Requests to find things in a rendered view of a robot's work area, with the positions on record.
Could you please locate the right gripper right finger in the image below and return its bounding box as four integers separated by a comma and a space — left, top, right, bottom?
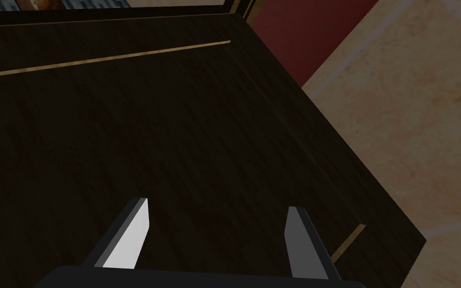
284, 206, 342, 281

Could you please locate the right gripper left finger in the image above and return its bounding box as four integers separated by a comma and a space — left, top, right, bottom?
81, 197, 150, 270

